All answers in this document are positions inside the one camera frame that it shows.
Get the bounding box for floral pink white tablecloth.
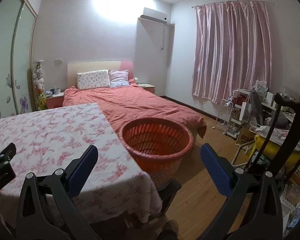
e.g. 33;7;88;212
0;103;162;226

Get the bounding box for yellow bag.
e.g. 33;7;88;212
253;132;300;168

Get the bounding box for pink bedside table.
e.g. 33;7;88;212
46;92;64;109
138;83;155;94

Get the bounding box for cluttered desk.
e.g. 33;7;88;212
230;86;300;130

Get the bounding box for orange plastic laundry basket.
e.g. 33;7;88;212
119;118;193;191

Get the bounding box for bed with coral duvet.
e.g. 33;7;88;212
63;80;207;137

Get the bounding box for white floral pillow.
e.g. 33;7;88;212
76;70;110;90

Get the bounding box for glass sliding wardrobe doors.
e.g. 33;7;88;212
0;0;36;118

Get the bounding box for pink striped pillow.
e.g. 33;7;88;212
109;70;129;88

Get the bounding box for right pink bedside table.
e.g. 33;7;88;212
138;83;155;94

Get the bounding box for pink striped curtain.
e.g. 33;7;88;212
192;1;273;103

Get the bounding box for white air conditioner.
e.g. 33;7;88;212
138;8;169;24

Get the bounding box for white wire rack cart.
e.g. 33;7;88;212
213;96;247;139

